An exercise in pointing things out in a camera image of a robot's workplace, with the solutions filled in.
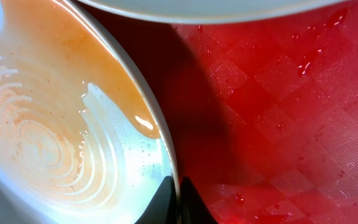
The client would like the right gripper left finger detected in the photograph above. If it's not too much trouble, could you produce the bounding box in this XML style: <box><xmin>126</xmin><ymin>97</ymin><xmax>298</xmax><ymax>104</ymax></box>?
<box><xmin>135</xmin><ymin>176</ymin><xmax>177</xmax><ymax>224</ymax></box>

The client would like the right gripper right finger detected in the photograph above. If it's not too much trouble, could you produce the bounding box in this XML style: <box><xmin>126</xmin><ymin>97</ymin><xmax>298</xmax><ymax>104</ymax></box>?
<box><xmin>180</xmin><ymin>177</ymin><xmax>218</xmax><ymax>224</ymax></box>

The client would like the white plate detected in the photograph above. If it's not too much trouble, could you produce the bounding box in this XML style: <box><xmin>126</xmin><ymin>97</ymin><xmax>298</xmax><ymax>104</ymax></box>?
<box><xmin>79</xmin><ymin>0</ymin><xmax>343</xmax><ymax>24</ymax></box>
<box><xmin>0</xmin><ymin>0</ymin><xmax>178</xmax><ymax>223</ymax></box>

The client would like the red plastic tray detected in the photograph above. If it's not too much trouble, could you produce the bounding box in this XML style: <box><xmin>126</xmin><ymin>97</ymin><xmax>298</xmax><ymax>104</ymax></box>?
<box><xmin>88</xmin><ymin>1</ymin><xmax>358</xmax><ymax>223</ymax></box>

